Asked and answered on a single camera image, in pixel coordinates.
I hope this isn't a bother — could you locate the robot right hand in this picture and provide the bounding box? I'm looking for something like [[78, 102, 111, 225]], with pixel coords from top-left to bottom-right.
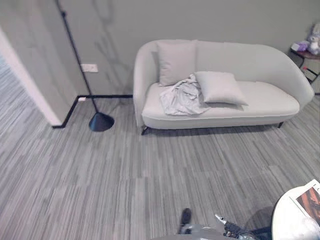
[[214, 213, 248, 240]]

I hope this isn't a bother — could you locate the light grey curved sofa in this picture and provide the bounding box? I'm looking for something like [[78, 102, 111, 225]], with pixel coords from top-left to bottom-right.
[[132, 38, 315, 136]]

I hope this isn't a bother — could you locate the robot dark foot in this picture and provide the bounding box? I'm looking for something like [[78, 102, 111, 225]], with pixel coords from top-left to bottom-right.
[[177, 207, 193, 235]]

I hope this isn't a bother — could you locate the white round table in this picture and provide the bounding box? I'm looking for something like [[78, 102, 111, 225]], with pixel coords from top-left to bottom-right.
[[271, 184, 320, 240]]

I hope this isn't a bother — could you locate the magazine with dark photo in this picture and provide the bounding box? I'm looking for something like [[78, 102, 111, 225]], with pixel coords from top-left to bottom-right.
[[289, 178, 320, 218]]

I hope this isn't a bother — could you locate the crumpled light grey garment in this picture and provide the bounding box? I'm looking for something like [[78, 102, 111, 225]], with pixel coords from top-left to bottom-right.
[[159, 73, 211, 116]]

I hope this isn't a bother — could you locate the grey square flat cushion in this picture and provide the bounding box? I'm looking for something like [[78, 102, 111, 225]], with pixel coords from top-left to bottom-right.
[[193, 71, 249, 106]]

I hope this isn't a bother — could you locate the grey square upright cushion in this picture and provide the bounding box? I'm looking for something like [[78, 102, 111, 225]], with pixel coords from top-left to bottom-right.
[[155, 39, 198, 87]]

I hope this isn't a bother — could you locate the dark round side table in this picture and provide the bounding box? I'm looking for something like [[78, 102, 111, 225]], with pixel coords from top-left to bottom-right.
[[287, 46, 320, 96]]

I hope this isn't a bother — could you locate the small purple white box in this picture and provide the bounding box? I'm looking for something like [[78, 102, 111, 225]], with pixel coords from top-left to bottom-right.
[[290, 41, 309, 52]]

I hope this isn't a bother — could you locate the purple plush toy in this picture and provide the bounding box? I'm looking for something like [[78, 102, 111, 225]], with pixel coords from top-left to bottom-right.
[[306, 23, 320, 56]]

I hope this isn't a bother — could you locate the black floor lamp stand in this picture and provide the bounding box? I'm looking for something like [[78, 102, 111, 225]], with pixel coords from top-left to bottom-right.
[[54, 0, 115, 133]]

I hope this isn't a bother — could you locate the white wall socket plate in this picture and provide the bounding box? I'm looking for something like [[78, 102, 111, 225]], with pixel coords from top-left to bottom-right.
[[80, 63, 99, 73]]

